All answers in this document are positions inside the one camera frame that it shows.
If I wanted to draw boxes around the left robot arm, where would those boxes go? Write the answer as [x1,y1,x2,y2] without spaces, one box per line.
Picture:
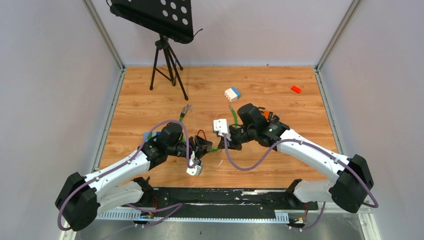
[55,120,213,232]

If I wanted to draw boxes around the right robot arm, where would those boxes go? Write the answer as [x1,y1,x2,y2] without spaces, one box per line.
[217,103,379,213]

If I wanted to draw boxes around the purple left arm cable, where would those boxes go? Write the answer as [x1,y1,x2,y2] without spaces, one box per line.
[57,119,200,232]

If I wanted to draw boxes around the black tripod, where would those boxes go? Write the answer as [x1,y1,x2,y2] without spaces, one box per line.
[149,34,189,101]

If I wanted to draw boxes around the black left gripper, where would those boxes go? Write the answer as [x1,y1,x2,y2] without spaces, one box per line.
[167,135,213,164]

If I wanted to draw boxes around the small silver keys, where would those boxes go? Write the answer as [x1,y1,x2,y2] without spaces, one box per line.
[182,104,193,115]

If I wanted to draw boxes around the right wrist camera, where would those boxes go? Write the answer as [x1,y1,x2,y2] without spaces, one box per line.
[212,118,231,141]

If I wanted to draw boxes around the orange padlock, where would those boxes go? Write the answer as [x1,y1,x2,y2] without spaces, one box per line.
[258,107,274,122]

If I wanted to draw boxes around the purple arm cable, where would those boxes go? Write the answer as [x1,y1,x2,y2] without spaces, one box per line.
[57,119,200,232]
[223,134,380,232]

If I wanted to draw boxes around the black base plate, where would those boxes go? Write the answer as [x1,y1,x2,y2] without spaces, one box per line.
[133,187,319,218]

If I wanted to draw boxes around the green cable lock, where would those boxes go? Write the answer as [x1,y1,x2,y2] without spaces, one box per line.
[178,105,239,154]

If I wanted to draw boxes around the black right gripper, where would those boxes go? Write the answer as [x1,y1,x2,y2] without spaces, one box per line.
[217,126,256,152]

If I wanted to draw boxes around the small red brick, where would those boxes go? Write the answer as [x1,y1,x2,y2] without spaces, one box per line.
[290,85,302,94]

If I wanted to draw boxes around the blue green striped block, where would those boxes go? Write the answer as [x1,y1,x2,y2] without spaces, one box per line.
[143,131,161,142]

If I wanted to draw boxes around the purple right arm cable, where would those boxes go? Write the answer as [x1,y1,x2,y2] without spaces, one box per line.
[223,134,380,232]

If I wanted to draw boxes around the white slotted cable duct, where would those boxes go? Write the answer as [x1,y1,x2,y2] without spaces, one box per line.
[95,208,290,224]

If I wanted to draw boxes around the black perforated stand tray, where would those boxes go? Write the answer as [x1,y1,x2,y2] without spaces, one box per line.
[109,0,196,44]

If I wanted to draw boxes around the white and blue toy brick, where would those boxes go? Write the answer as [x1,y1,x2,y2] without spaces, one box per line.
[224,86,241,103]

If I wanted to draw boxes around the red cable lock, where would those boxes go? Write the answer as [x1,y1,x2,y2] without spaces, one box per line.
[196,129,207,140]

